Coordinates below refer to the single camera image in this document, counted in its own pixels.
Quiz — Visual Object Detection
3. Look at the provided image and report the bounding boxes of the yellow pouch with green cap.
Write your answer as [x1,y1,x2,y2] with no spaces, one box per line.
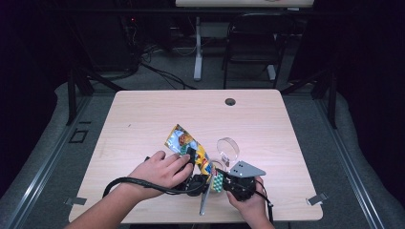
[164,123,224,194]

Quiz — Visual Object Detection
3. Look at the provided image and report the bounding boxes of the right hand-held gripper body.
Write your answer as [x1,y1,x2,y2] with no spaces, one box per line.
[227,160,266,202]

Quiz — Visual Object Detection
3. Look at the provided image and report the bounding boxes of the black metal frame stand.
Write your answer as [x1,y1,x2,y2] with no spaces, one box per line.
[66,66,126,126]
[280,68,338,130]

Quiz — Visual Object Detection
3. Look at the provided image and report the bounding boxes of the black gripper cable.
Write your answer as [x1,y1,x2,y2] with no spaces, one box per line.
[102,177,206,198]
[254,179,275,224]

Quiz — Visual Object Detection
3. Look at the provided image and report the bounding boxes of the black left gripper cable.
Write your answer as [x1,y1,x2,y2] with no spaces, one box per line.
[102,177,206,198]

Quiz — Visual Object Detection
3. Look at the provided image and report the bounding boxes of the dark equipment cabinet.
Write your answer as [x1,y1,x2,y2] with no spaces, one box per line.
[75,12,139,73]

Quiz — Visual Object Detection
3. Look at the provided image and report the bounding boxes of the person's right hand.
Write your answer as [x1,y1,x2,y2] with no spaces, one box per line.
[226,176,268,222]

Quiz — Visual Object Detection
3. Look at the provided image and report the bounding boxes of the black floor cables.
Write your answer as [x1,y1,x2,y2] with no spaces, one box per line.
[139,44,198,91]

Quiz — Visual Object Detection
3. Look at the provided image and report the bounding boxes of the dark curtain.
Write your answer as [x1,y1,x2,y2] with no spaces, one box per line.
[0,0,70,198]
[333,0,405,208]

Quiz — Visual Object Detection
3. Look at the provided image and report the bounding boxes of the light wooden background desk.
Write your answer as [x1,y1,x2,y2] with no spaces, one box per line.
[175,0,316,9]

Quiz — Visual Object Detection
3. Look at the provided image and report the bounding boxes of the grey tape strip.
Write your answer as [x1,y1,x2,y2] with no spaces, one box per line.
[64,197,88,206]
[306,192,328,206]

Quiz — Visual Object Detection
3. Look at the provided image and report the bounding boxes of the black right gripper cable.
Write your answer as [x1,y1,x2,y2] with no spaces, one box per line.
[254,179,275,224]

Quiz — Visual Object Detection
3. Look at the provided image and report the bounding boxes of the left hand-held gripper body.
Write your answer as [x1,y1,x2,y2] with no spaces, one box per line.
[173,174,213,217]

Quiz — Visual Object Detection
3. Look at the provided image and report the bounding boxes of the aluminium floor rail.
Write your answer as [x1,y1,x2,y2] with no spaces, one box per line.
[6,94,94,229]
[313,94,386,229]

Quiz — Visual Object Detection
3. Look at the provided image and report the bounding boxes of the person's left hand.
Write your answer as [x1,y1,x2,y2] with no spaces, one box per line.
[127,150,194,201]

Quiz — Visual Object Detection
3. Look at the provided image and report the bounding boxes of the clear glass jar hinged lid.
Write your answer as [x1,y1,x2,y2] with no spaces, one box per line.
[207,136,241,179]

